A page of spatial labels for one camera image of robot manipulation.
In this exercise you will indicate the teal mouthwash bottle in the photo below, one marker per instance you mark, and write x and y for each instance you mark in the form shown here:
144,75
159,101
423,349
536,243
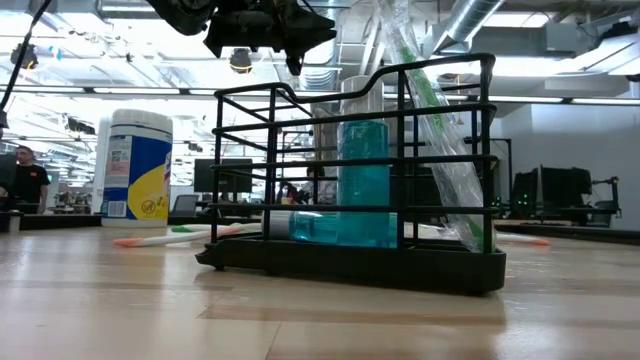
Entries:
310,227
364,190

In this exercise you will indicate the green white toothbrush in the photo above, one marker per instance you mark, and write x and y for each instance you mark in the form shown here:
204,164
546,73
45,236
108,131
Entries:
190,229

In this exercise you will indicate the orange white toothbrush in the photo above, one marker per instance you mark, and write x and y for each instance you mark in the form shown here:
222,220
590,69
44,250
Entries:
165,239
530,240

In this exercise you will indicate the plastic green toothbrush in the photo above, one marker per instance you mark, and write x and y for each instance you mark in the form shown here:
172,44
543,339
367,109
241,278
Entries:
450,175

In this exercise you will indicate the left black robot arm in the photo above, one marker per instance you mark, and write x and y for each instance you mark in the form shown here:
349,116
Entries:
185,15

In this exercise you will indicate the black computer monitor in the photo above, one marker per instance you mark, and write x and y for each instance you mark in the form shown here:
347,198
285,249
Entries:
232,175

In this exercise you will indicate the person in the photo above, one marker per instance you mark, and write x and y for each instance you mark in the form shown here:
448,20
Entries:
30,185
325,190

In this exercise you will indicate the white yellow blue wipes canister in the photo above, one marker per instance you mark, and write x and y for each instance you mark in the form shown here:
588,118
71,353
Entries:
137,170

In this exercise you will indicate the grey office chair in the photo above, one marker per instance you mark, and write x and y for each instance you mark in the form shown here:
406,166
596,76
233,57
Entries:
185,205

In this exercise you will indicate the black robot workstation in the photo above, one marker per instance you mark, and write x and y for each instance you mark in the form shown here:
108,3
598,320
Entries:
560,190

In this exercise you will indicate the silver ventilation duct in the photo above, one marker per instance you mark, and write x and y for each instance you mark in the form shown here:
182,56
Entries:
470,20

